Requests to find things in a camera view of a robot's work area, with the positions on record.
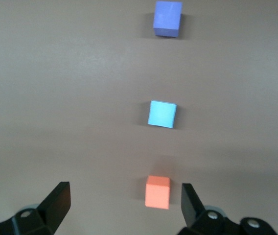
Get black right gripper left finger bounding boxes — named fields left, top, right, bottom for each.
left=0, top=181, right=71, bottom=235

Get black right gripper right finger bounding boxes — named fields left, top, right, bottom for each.
left=179, top=183, right=277, bottom=235

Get light blue block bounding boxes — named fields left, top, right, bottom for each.
left=147, top=99, right=178, bottom=129

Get orange block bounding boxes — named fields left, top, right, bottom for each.
left=144, top=175, right=171, bottom=210

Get purple block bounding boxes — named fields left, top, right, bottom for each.
left=152, top=0, right=183, bottom=39

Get brown table cover sheet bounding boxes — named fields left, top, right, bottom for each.
left=0, top=0, right=278, bottom=235

